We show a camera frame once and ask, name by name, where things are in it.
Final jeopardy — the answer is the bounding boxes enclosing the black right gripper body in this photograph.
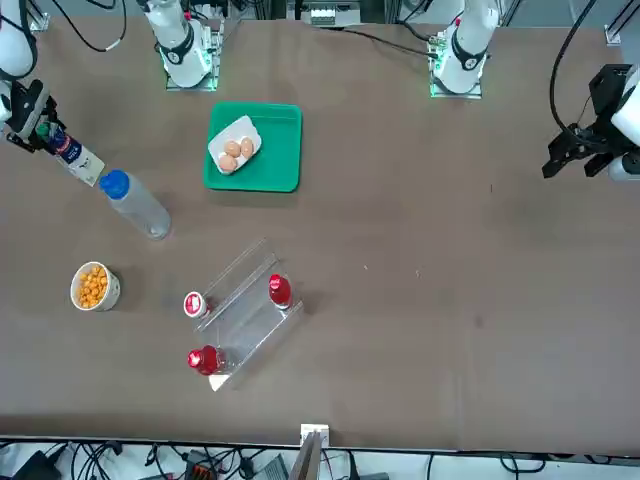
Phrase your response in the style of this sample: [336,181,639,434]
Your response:
[9,78,52,135]

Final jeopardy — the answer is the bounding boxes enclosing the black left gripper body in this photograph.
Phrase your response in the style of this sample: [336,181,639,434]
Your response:
[569,64,634,154]

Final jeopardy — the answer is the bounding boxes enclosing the clear acrylic display stand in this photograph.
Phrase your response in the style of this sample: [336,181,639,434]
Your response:
[192,237,307,393]

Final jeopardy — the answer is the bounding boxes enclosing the clear bottle with blue cap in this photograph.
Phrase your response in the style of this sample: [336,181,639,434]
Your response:
[98,169,173,242]

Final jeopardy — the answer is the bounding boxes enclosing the white cup of orange snacks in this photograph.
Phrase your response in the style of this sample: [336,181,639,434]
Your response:
[69,260,122,313]

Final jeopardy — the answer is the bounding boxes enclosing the white egg holder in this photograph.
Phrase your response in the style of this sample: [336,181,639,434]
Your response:
[206,115,263,177]

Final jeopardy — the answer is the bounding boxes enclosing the green plastic tray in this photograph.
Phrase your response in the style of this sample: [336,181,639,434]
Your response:
[201,101,304,194]

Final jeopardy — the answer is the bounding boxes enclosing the red bottle with white lid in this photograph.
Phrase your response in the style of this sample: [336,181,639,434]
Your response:
[183,291,210,320]

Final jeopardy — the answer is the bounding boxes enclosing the grey power strip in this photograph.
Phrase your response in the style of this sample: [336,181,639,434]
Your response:
[307,5,344,26]

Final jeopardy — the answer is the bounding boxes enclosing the red cola bottle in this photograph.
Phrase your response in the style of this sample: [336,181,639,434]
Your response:
[268,273,294,310]
[186,344,227,377]

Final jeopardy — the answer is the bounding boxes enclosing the black box on floor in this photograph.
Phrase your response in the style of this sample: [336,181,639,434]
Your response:
[8,449,64,480]

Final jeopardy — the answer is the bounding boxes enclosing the black device with orange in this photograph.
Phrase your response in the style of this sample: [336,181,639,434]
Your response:
[183,448,222,480]

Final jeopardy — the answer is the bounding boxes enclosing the black arching cable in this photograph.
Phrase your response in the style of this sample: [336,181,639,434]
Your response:
[548,0,599,134]

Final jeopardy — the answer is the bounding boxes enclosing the black cable on table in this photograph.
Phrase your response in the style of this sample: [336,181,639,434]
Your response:
[343,27,434,56]

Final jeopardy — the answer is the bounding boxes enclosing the upright camera post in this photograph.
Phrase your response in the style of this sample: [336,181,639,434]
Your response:
[289,430,324,480]

